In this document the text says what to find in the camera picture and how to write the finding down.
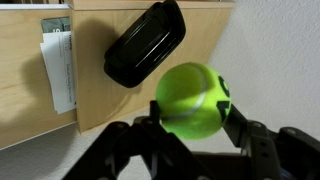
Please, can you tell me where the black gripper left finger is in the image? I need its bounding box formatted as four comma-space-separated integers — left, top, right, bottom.
63, 99, 214, 180

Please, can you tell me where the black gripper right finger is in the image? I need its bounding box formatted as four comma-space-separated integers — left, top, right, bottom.
221, 103, 320, 180

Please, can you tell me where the green tennis ball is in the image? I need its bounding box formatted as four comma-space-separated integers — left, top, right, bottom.
154, 62, 232, 141

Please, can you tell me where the black plastic dish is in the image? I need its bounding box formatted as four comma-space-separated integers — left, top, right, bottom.
103, 0, 187, 90

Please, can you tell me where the light wooden nightstand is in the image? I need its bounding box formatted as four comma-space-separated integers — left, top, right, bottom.
66, 0, 236, 134

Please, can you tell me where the white remote control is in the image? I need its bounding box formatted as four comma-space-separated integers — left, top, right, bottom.
39, 30, 77, 116

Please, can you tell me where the grey green booklet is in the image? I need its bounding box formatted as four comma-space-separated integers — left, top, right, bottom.
40, 16, 72, 34

